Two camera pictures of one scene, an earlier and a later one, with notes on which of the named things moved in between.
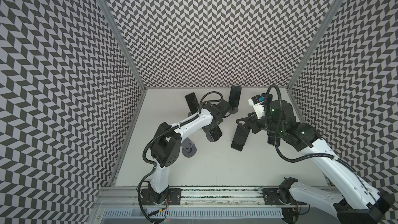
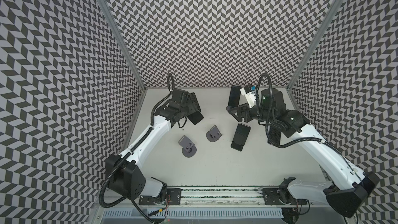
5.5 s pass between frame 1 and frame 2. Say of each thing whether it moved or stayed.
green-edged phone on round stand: stayed
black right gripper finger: moved
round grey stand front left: stayed
